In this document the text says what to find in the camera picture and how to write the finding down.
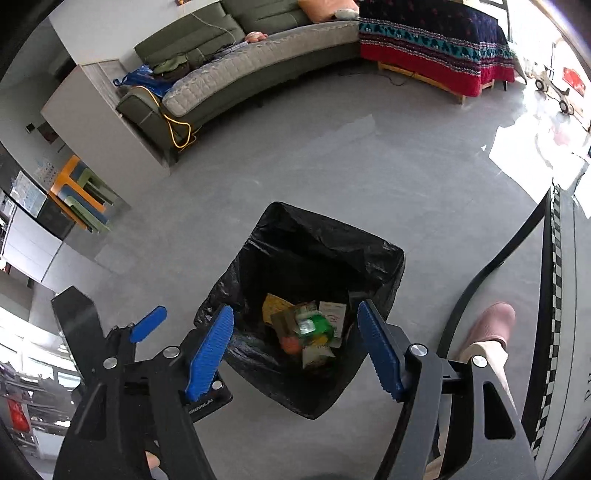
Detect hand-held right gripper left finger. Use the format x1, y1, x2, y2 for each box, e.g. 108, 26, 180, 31
53, 304, 235, 480

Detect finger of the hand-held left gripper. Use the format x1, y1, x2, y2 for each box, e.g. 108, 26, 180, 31
111, 305, 168, 346
51, 285, 134, 384

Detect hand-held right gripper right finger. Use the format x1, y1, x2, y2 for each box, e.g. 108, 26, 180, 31
356, 300, 541, 480

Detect black-lined waste bin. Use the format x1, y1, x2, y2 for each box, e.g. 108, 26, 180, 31
194, 202, 406, 420

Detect white and brown packet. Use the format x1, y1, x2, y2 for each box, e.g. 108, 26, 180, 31
302, 344, 335, 369

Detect green snack packet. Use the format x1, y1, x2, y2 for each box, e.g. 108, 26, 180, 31
295, 311, 335, 337

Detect yellow snack packet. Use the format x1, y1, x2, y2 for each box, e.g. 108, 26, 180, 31
262, 294, 296, 324

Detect blue plastic stool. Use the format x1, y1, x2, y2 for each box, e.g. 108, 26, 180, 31
65, 196, 110, 224

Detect person's leg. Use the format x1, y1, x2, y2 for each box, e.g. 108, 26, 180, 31
457, 339, 522, 421

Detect pink slipper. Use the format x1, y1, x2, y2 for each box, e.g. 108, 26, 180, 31
462, 302, 516, 352

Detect black curved table leg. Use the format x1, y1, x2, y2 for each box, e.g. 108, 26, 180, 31
436, 187, 554, 358

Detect green plastic stool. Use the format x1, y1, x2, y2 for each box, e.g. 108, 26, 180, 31
69, 168, 118, 208

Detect orange plastic stool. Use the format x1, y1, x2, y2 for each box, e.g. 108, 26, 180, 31
48, 155, 93, 201

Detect grey side cabinet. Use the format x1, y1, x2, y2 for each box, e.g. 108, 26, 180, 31
41, 60, 178, 174

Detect blue bag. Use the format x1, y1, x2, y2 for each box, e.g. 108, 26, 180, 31
113, 65, 167, 97

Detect green cloth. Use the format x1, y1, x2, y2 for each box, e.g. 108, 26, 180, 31
152, 53, 190, 77

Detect green sofa with beige cover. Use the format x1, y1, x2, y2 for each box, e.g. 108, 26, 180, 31
115, 0, 363, 155

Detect dark patterned blanket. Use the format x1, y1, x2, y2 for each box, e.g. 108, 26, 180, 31
358, 0, 517, 97

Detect ride-on plane toy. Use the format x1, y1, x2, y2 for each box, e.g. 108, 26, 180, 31
533, 65, 578, 115

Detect toddler swing with red seat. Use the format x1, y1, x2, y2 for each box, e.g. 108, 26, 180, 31
561, 67, 589, 95

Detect orange cushion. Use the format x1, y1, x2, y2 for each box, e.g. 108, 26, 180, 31
298, 0, 358, 23

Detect yellow cable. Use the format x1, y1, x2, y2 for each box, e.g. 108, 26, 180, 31
148, 88, 197, 149

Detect wooden bench frame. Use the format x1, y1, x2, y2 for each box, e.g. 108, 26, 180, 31
376, 62, 509, 106

